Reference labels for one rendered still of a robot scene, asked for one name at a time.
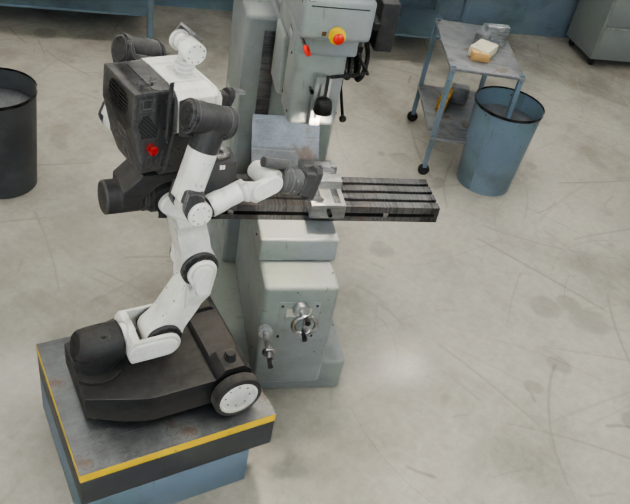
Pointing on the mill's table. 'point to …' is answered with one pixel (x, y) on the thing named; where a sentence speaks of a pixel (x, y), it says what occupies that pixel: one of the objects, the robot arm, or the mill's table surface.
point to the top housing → (357, 24)
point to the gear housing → (315, 40)
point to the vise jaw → (331, 181)
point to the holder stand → (222, 170)
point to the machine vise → (333, 199)
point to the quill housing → (299, 65)
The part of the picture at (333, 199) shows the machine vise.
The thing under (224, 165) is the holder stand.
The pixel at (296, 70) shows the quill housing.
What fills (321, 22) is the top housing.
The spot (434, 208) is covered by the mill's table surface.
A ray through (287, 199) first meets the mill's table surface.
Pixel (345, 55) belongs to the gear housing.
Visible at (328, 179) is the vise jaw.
